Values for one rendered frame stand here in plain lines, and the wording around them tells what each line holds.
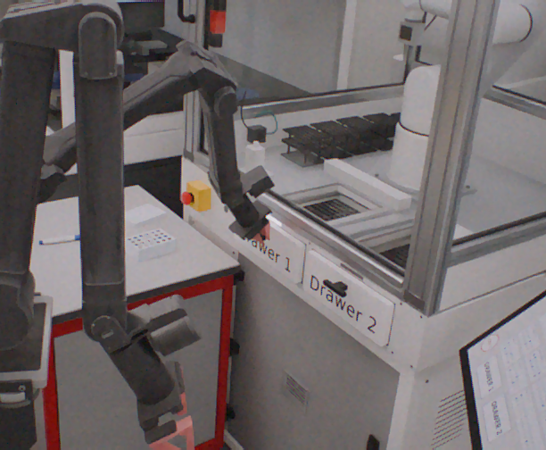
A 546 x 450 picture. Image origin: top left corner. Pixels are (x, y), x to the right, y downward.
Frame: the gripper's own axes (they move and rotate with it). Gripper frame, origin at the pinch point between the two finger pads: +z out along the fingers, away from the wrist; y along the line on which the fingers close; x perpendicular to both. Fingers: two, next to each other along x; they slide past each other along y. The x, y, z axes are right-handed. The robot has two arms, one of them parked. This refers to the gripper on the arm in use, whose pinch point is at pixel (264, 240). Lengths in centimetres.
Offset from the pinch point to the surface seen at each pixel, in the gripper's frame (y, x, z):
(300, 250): 3.1, -11.3, 0.1
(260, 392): -27, 3, 47
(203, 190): 1.9, 32.6, 0.6
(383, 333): -0.6, -42.4, 4.8
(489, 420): -8, -84, -18
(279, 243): 2.0, -3.1, 1.5
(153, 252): -21.0, 27.3, 0.0
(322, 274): 1.7, -20.5, 1.7
